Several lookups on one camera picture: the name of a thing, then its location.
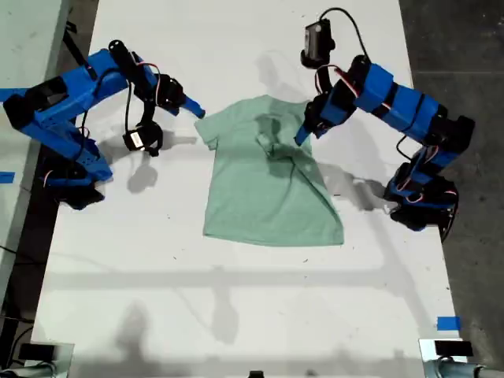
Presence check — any camera black stalk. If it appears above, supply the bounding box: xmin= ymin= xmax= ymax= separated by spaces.
xmin=314 ymin=65 xmax=335 ymax=95
xmin=139 ymin=92 xmax=158 ymax=127

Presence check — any pale green T-shirt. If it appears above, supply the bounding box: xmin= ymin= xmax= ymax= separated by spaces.
xmin=194 ymin=94 xmax=346 ymax=248

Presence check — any pale green side table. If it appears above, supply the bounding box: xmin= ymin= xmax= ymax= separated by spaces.
xmin=0 ymin=0 xmax=72 ymax=312

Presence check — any camera black cable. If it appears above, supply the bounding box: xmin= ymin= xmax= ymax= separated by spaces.
xmin=94 ymin=66 xmax=137 ymax=135
xmin=319 ymin=6 xmax=371 ymax=64

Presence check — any small black box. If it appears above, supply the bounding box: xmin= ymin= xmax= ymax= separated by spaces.
xmin=434 ymin=340 xmax=473 ymax=358
xmin=17 ymin=343 xmax=56 ymax=361

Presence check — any black metal bracket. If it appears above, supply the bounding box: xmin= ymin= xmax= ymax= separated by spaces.
xmin=62 ymin=19 xmax=88 ymax=74

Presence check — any blue tape patch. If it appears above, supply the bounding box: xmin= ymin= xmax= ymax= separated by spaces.
xmin=436 ymin=316 xmax=461 ymax=332

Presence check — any grey pipe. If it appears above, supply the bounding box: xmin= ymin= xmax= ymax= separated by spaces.
xmin=423 ymin=360 xmax=504 ymax=378

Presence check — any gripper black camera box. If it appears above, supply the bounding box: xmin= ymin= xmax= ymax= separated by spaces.
xmin=300 ymin=21 xmax=336 ymax=67
xmin=122 ymin=121 xmax=165 ymax=158

